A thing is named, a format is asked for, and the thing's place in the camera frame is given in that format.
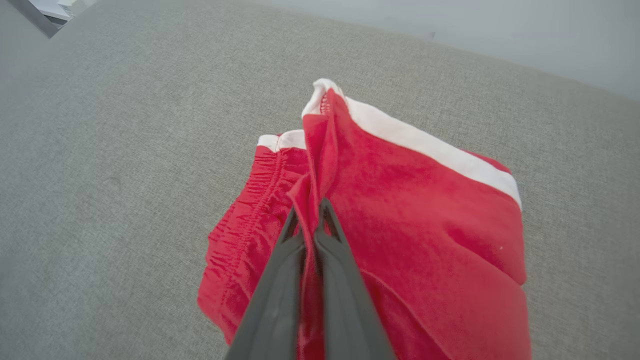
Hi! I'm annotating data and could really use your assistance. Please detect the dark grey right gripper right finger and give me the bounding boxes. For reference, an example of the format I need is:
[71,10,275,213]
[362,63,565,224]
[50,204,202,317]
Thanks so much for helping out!
[313,198,396,360]

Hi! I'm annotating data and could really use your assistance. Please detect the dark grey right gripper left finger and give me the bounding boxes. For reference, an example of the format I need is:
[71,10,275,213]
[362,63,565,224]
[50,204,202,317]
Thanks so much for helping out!
[225,206,306,360]

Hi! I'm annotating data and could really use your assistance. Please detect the red shorts with white lining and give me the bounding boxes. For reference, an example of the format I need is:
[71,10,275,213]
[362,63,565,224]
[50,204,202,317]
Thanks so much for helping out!
[196,78,533,360]

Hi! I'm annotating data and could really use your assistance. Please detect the grey fabric sofa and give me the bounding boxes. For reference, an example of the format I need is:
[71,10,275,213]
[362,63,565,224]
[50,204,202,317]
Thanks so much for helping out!
[0,0,640,360]

